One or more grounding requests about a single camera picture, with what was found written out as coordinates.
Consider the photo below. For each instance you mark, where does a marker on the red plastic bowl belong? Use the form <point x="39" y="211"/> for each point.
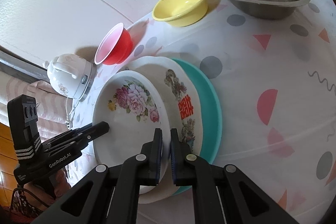
<point x="115" y="47"/>

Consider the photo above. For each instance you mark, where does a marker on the white plate pink flowers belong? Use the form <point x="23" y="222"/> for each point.
<point x="133" y="109"/>

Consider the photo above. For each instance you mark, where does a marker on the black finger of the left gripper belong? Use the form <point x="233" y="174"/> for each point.
<point x="92" y="130"/>

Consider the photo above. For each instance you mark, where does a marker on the teal round plastic plate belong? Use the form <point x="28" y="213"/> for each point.
<point x="212" y="119"/>

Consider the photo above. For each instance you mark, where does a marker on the pink striped bedding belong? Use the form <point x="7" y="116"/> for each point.
<point x="51" y="106"/>

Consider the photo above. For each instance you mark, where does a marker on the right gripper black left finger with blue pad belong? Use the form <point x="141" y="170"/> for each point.
<point x="109" y="194"/>

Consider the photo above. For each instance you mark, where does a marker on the white ceramic electric kettle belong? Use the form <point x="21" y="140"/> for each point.
<point x="71" y="75"/>

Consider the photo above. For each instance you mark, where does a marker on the patterned white tablecloth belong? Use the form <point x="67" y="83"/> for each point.
<point x="276" y="85"/>

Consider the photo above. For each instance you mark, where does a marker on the person's left hand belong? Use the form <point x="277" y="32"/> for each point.
<point x="59" y="183"/>

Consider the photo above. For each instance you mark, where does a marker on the white plate red character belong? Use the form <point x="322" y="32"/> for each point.
<point x="178" y="94"/>

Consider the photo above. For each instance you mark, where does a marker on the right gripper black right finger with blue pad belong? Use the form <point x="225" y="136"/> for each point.
<point x="222" y="194"/>

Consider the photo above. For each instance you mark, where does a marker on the yellow plastic bowl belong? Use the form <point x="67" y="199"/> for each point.
<point x="179" y="13"/>

